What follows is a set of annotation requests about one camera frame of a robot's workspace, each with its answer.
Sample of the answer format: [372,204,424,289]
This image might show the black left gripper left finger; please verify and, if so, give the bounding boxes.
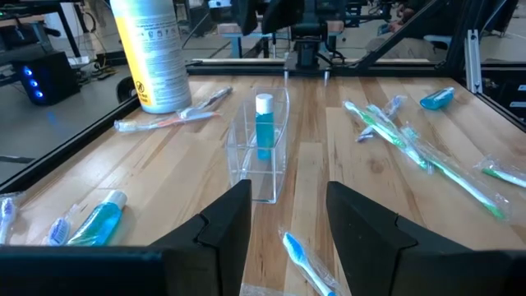
[150,179,252,296]

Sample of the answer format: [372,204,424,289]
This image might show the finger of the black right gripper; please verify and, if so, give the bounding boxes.
[261,0,306,35]
[231,0,261,37]

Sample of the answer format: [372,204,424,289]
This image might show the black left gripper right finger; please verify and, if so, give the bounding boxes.
[327,181,473,296]

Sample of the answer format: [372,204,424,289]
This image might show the blue toothbrush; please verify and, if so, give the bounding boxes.
[279,228,344,296]

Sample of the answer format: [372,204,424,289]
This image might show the dark purple toothbrush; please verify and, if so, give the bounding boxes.
[177,85,234,121]

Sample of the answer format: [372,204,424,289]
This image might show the green toothbrush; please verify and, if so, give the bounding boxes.
[343,99,432,172]
[473,155,526,190]
[364,103,416,149]
[399,125,513,221]

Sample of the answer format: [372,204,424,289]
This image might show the blue mouthwash bottle white cap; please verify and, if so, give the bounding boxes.
[254,93,275,161]
[67,190,128,247]

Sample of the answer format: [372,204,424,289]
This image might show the orange toothbrush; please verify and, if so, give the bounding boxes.
[113,109,223,133]

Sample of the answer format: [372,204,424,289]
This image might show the teal toothpaste tube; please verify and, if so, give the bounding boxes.
[418,86,456,111]

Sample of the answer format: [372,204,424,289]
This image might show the blue metal table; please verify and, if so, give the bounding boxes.
[216,22,266,59]

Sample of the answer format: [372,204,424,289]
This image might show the clear acrylic organizer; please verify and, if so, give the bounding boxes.
[225,86,291,205]

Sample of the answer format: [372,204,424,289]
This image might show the white cylindrical wipes canister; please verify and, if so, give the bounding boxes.
[109,0,193,115]

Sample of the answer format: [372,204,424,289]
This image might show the person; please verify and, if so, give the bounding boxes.
[364,2,439,61]

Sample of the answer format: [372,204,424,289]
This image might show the black caster wheel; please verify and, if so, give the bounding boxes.
[116,76,138,104]

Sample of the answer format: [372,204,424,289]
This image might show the black desk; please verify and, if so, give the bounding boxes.
[0,0,90,58]

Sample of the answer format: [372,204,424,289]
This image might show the black computer tower blue lights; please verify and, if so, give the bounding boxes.
[11,49,82,107]

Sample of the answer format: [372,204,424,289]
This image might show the black aluminium table frame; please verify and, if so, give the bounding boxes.
[0,0,526,194]

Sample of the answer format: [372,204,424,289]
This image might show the silver aluminium bracket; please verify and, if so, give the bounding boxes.
[464,28,485,95]

